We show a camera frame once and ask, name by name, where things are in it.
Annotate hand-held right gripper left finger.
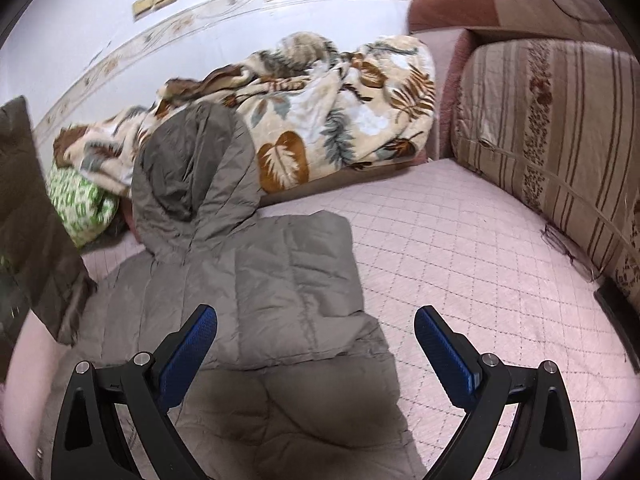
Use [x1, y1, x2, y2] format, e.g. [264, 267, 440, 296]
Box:
[50, 304, 218, 480]

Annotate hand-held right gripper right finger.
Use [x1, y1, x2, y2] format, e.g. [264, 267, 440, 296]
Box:
[414, 305, 582, 480]

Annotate grey hooded down jacket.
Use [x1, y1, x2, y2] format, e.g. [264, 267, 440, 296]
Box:
[0, 95, 426, 480]

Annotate green patterned pillow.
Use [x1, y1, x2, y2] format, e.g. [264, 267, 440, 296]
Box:
[46, 166, 121, 248]

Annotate striped floral sofa cushion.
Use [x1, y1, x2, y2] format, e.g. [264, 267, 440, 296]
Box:
[450, 37, 640, 291]

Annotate leaf print fleece blanket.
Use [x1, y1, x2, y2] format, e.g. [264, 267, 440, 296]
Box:
[52, 31, 437, 196]

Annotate pink upholstered headboard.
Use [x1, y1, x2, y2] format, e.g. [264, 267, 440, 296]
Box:
[407, 0, 640, 163]

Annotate thin wire eyeglasses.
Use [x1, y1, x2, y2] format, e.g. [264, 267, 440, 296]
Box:
[541, 224, 603, 281]

